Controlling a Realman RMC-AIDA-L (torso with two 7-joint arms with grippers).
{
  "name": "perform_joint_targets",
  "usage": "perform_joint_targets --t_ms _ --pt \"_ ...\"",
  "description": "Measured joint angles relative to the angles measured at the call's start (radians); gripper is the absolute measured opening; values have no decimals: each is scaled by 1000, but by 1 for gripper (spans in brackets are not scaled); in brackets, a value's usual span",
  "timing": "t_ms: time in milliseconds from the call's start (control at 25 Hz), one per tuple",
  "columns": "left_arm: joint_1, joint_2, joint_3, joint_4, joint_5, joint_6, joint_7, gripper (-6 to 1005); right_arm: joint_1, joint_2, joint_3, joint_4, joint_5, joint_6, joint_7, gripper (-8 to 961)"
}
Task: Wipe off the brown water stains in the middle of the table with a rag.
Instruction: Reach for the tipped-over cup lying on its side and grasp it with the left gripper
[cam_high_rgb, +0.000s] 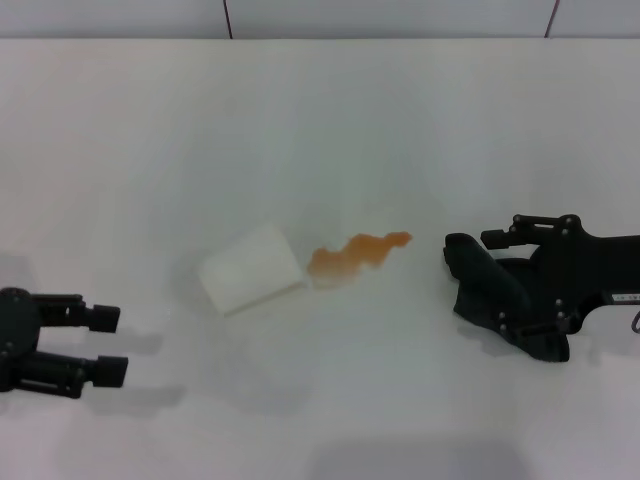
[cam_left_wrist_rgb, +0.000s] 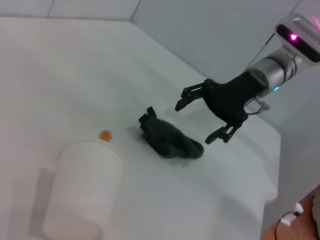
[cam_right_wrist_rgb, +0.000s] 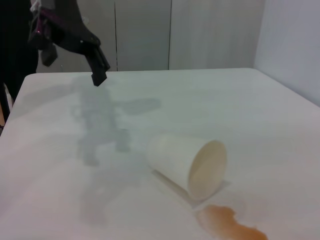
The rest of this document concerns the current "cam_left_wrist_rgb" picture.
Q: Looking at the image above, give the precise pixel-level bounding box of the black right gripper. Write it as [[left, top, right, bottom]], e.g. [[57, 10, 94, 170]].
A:
[[174, 71, 266, 145]]

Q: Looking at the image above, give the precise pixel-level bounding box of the dark blue rag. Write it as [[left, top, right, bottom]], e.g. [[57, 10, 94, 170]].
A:
[[138, 106, 205, 160]]

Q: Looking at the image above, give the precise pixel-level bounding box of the white plastic cup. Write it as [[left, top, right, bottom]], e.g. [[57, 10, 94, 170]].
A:
[[42, 138, 127, 240]]

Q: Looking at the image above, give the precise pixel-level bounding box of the brown water stain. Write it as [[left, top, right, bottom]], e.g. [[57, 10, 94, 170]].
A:
[[98, 129, 113, 141]]

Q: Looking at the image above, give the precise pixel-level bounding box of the white plug adapter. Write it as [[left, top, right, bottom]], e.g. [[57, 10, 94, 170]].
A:
[[282, 202, 305, 226]]

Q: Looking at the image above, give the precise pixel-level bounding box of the right arm connector with cable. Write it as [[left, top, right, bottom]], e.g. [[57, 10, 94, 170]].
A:
[[246, 96, 271, 116]]

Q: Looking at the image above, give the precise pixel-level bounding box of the thin grey camera cable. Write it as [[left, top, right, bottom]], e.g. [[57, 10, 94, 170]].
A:
[[247, 32, 276, 69]]

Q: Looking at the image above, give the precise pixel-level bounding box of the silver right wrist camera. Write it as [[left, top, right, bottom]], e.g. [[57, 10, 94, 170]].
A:
[[274, 12, 320, 63]]

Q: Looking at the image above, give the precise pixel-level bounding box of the black floor cable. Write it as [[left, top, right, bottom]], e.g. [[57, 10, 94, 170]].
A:
[[273, 211, 301, 240]]

